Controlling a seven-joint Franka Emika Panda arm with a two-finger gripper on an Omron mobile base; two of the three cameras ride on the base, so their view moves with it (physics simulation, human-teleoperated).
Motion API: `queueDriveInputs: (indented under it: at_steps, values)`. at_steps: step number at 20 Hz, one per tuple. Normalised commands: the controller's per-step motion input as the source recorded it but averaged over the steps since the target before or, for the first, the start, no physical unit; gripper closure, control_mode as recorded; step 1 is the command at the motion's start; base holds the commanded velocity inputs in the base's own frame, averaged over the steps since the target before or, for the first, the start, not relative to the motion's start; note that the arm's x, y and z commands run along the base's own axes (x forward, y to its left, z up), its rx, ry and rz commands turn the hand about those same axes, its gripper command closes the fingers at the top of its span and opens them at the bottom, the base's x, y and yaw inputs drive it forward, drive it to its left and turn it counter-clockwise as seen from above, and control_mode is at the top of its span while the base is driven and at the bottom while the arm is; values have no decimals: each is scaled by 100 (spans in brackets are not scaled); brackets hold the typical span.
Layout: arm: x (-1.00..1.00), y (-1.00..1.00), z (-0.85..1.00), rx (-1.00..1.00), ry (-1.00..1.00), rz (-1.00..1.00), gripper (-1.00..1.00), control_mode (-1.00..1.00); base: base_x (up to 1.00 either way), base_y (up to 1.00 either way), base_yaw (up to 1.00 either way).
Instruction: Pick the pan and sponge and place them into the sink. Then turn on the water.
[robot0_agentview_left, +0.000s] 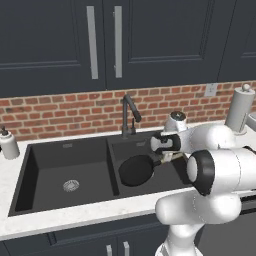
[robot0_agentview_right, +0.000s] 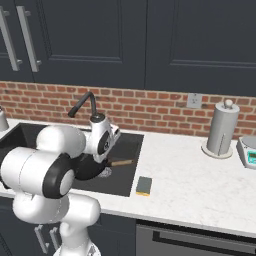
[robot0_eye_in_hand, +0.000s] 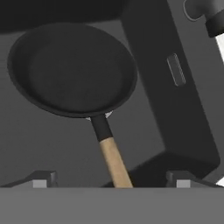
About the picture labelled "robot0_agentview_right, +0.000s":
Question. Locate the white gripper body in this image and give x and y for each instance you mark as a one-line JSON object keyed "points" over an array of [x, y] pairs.
{"points": [[114, 134]]}

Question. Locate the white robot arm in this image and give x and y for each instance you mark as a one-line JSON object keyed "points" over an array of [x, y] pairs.
{"points": [[31, 171]]}

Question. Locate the black sink basin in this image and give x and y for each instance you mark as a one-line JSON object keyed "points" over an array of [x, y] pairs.
{"points": [[123, 181]]}

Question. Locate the grey and yellow sponge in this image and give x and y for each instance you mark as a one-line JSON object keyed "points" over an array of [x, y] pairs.
{"points": [[144, 185]]}

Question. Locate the black curved tap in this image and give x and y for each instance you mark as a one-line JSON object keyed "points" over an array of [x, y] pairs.
{"points": [[92, 101]]}

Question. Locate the wide dark upper cupboard door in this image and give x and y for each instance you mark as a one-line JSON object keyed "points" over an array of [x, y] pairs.
{"points": [[206, 36], [86, 36]]}

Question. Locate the dark lower cupboard door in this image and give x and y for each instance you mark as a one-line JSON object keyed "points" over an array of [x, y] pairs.
{"points": [[116, 236], [16, 236]]}

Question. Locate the grey paper towel holder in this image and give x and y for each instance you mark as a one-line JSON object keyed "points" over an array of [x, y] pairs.
{"points": [[221, 131]]}

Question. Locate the grey jar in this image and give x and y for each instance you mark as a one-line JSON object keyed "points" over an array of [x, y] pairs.
{"points": [[2, 120]]}

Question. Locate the narrow dark upper cupboard door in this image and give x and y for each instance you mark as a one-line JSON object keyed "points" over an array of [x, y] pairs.
{"points": [[8, 75]]}

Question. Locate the white kitchen scale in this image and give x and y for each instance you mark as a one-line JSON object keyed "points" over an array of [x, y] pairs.
{"points": [[248, 153]]}

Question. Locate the dark grey dishwasher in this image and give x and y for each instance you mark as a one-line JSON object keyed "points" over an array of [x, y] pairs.
{"points": [[200, 246]]}

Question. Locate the grey wall socket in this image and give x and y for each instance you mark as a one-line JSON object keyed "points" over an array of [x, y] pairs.
{"points": [[194, 101]]}

